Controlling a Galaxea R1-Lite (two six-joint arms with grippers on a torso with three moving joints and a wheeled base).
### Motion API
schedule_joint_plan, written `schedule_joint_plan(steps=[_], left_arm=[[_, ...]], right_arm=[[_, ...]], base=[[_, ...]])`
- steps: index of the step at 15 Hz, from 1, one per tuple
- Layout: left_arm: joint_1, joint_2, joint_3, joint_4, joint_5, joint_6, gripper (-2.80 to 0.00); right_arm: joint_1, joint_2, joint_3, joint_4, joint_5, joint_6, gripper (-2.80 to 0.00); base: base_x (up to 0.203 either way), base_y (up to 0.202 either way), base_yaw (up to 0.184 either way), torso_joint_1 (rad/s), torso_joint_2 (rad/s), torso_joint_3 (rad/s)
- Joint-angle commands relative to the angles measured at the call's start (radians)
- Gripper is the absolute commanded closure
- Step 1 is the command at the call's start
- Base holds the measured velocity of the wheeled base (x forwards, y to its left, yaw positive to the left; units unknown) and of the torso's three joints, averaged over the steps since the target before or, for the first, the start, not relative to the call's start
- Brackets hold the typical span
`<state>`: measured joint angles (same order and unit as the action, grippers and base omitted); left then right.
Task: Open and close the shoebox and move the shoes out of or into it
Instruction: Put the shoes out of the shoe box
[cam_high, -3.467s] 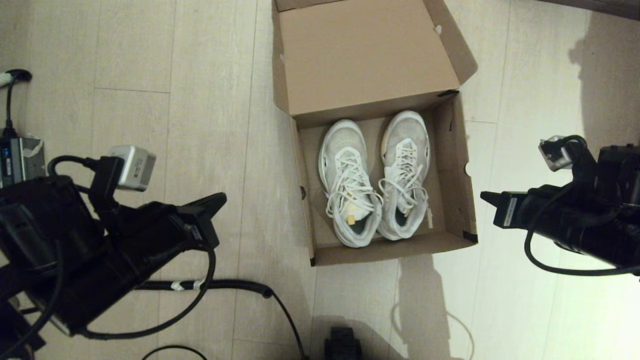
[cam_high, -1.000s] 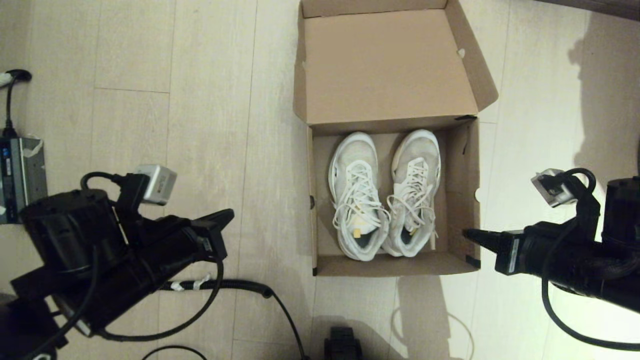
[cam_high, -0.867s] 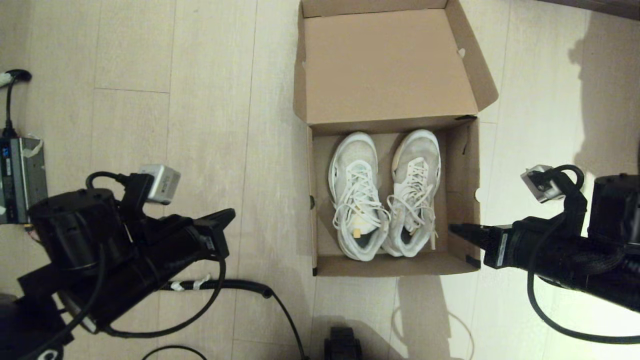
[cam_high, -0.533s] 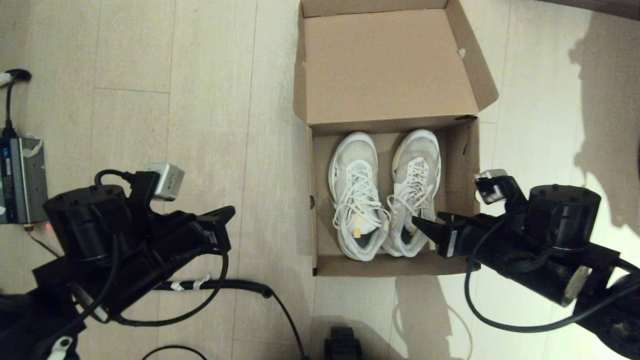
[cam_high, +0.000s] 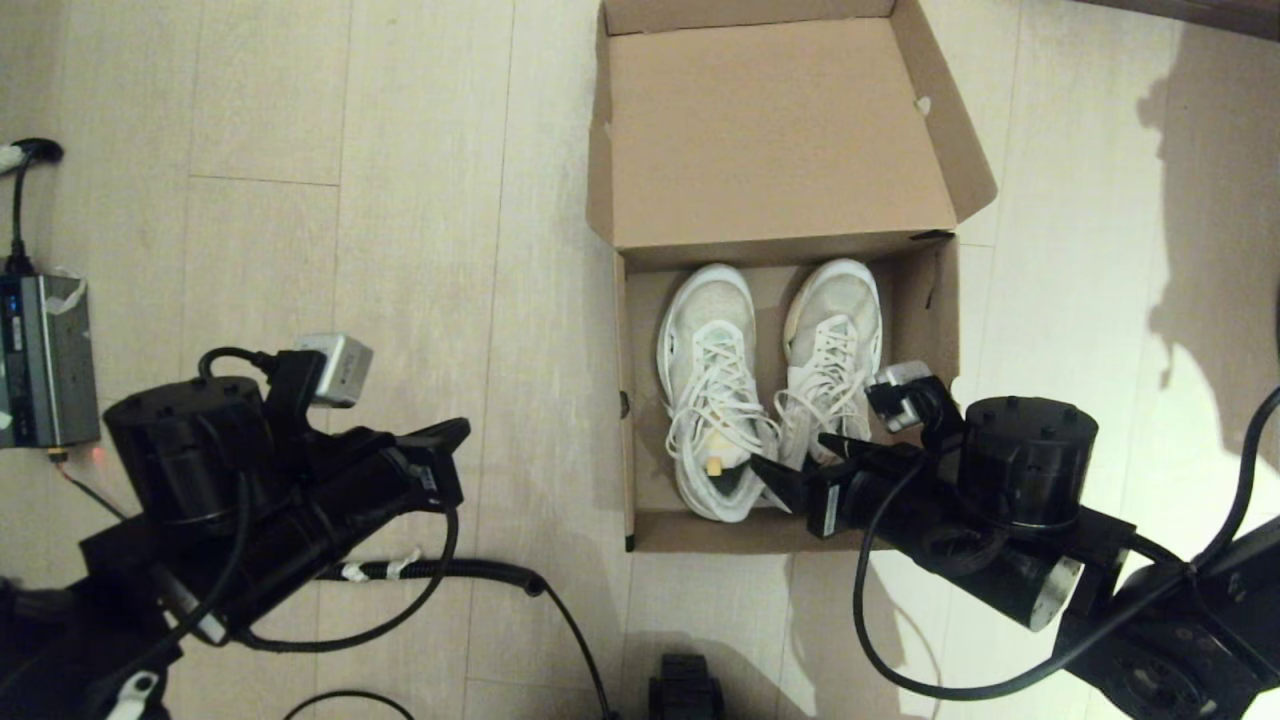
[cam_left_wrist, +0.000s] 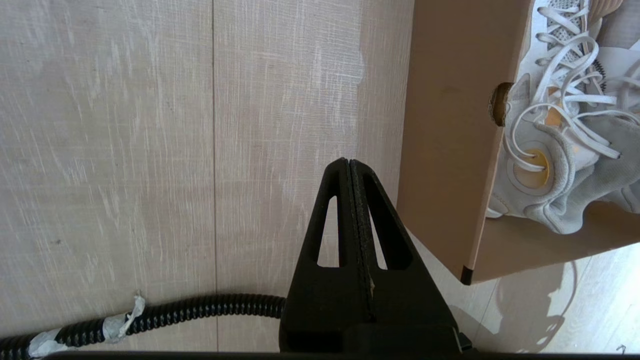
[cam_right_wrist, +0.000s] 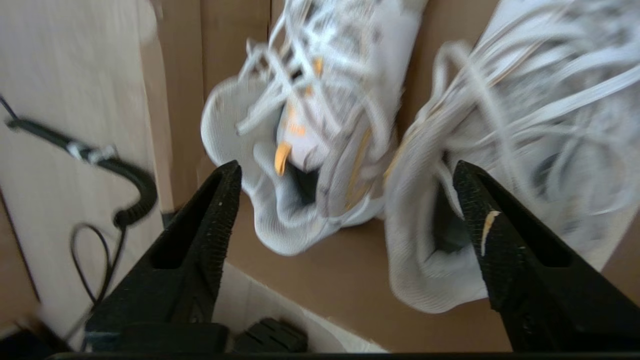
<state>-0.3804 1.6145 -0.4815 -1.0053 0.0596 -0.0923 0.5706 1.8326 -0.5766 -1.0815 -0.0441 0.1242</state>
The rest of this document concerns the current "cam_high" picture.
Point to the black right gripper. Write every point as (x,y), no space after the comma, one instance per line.
(890,500)

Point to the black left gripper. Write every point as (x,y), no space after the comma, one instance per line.
(370,490)

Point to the white lace-up sneaker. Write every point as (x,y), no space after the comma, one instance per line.
(712,340)
(835,320)

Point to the brown cardboard shoe box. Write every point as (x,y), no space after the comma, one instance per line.
(780,130)

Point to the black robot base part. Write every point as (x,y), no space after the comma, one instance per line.
(686,690)

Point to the white tape strip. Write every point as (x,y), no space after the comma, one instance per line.
(402,563)
(353,573)

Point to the grey metal power supply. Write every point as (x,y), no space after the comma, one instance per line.
(50,360)

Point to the dark wooden furniture edge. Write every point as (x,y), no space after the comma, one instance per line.
(1200,12)

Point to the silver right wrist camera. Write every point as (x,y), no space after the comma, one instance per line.
(900,385)

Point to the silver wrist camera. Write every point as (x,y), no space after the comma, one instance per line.
(900,385)
(335,368)

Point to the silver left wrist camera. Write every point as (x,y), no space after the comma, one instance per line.
(335,368)

